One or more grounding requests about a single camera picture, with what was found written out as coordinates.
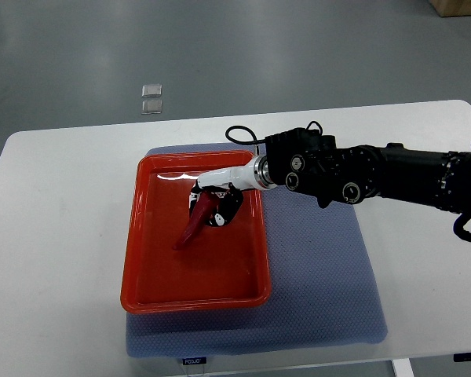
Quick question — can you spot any red chili pepper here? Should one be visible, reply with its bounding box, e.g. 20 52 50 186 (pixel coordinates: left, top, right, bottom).
173 192 211 251

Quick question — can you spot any red plastic tray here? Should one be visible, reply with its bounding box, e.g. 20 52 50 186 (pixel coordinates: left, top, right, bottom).
120 150 272 314

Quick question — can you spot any wooden box corner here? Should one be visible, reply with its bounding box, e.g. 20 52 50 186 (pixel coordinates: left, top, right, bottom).
429 0 471 17

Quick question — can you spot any blue mesh mat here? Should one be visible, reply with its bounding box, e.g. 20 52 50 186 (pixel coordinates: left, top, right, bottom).
126 144 387 358

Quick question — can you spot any dark blue label right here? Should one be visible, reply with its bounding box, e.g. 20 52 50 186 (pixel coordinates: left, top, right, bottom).
453 353 471 363

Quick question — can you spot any black table label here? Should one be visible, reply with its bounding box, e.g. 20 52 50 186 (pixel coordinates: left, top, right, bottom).
182 357 207 366

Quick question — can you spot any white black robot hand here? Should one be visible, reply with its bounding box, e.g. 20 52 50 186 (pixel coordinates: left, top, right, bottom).
188 155 277 227

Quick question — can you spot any upper silver floor plate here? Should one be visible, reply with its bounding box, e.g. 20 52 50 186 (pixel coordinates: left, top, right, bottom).
141 83 162 98

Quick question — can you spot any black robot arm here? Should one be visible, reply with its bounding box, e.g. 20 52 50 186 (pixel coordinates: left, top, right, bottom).
189 121 471 243

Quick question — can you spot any white table leg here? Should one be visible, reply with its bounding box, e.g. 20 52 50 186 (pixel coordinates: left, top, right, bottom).
391 358 414 377

